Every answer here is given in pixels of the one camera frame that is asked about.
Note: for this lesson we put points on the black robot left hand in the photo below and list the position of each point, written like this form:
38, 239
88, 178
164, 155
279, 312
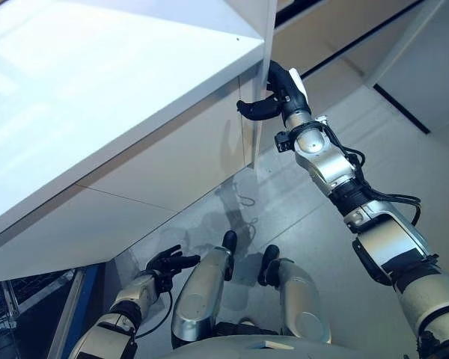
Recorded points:
164, 263

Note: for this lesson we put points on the white tall cabinet panel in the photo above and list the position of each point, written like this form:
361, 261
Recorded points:
267, 30

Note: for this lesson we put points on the silver robot leg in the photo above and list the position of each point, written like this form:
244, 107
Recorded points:
299, 299
198, 299

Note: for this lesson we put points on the blue grey door panel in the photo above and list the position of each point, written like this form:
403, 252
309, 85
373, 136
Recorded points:
78, 299

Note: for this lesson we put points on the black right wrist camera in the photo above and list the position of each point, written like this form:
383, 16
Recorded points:
284, 141

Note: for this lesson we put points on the stainless steel fridge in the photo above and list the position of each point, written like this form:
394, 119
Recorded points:
415, 75

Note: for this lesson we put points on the silver robot right leg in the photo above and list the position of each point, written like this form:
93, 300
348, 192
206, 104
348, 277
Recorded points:
299, 299

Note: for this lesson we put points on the silver robot torso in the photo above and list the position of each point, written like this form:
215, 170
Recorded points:
284, 349

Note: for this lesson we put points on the silver robot left leg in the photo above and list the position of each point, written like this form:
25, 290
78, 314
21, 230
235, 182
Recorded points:
198, 299

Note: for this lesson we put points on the white counter cabinet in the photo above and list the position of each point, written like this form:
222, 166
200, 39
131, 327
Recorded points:
97, 112

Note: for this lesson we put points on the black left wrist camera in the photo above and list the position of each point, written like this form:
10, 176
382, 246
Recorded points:
165, 283

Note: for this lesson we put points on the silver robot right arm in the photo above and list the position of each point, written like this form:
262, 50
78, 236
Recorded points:
389, 239

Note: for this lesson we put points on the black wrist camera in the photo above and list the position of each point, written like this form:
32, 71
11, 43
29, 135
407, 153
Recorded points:
165, 283
284, 141

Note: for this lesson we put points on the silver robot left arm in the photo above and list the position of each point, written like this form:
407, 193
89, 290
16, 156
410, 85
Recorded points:
131, 295

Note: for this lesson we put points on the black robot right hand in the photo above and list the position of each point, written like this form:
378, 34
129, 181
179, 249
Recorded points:
288, 101

